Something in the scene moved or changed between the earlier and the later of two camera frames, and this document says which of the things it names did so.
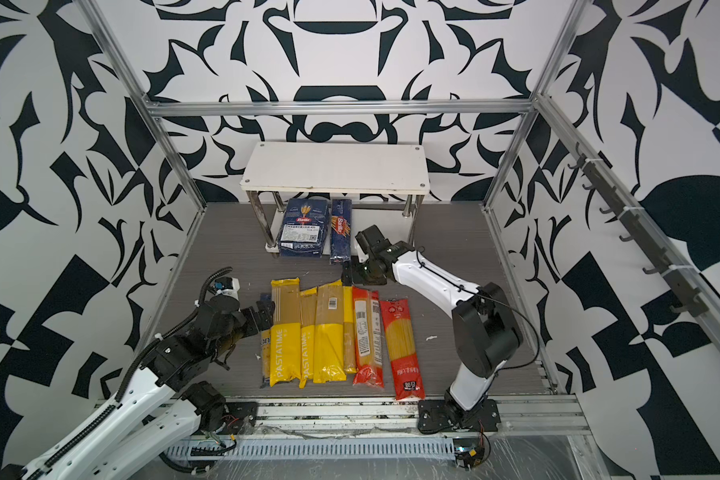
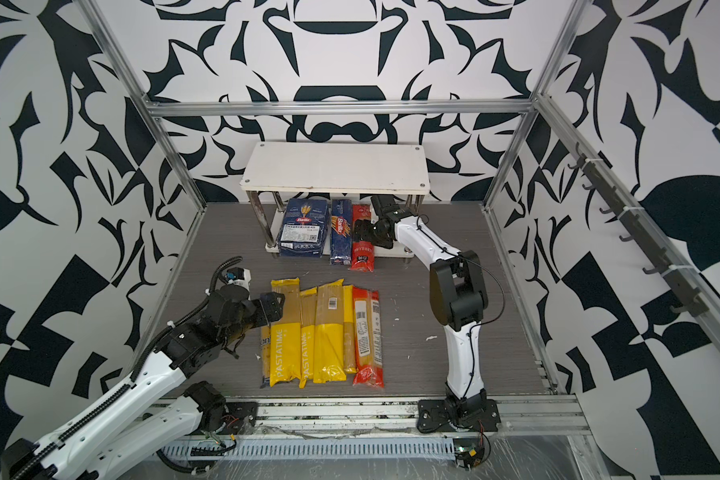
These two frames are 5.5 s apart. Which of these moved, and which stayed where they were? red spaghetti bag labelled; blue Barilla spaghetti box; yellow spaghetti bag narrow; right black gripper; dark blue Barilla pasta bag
Moved: right black gripper
Stayed: red spaghetti bag labelled; dark blue Barilla pasta bag; yellow spaghetti bag narrow; blue Barilla spaghetti box
